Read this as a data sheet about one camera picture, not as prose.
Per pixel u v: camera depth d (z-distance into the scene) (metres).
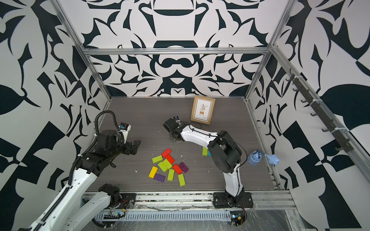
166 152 0.91
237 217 0.71
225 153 0.50
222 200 0.74
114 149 0.60
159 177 0.82
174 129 0.68
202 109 1.02
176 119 0.84
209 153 0.51
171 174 0.83
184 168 0.85
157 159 0.88
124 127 0.66
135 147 0.69
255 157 0.80
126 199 0.74
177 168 0.86
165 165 0.85
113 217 0.73
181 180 0.81
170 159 0.88
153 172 0.83
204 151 0.91
